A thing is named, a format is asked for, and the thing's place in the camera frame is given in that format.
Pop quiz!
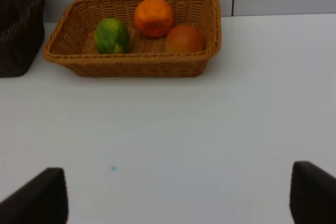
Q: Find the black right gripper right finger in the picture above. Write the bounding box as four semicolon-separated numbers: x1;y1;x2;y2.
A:
289;161;335;224

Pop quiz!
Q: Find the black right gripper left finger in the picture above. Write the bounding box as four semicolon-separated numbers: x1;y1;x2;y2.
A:
1;167;68;223

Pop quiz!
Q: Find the green mango fruit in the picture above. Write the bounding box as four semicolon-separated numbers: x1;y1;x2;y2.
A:
94;18;130;54

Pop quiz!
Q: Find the red round fruit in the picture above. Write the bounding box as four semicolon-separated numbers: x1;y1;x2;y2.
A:
165;24;205;54

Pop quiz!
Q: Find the orange tangerine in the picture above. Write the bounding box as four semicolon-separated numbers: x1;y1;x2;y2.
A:
134;0;174;38

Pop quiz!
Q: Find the dark brown wicker basket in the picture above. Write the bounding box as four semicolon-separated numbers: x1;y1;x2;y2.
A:
1;0;45;78

